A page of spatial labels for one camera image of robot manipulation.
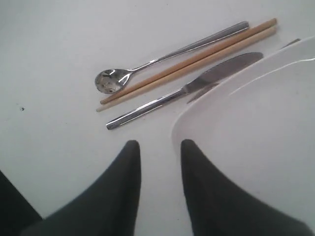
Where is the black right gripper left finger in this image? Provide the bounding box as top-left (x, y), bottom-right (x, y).
top-left (21, 140), bottom-right (141, 236)

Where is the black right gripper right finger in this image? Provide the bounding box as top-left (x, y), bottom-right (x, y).
top-left (181, 139), bottom-right (313, 236)

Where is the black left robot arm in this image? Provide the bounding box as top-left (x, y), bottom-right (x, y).
top-left (0, 173), bottom-right (42, 236)

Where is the white square plate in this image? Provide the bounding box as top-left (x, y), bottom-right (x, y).
top-left (172, 37), bottom-right (315, 228)

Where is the steel table knife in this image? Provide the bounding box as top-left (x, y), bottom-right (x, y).
top-left (106, 52), bottom-right (263, 130)

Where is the steel spoon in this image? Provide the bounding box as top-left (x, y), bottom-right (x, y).
top-left (94, 21), bottom-right (250, 94)

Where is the small dark needle on table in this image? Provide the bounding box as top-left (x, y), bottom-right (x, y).
top-left (281, 38), bottom-right (301, 49)

